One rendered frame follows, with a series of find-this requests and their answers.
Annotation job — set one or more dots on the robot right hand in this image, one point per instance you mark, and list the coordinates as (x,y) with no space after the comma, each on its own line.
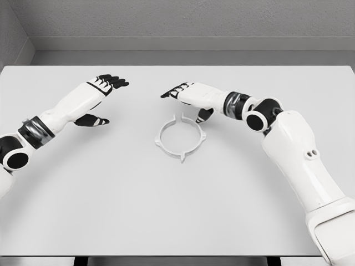
(199,95)

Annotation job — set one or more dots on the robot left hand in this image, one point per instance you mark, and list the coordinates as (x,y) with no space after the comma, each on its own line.
(83,97)

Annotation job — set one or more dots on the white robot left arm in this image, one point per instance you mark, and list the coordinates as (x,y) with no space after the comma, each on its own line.
(33,130)

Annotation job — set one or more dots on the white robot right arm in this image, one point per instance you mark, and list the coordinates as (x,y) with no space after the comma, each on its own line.
(294,144)

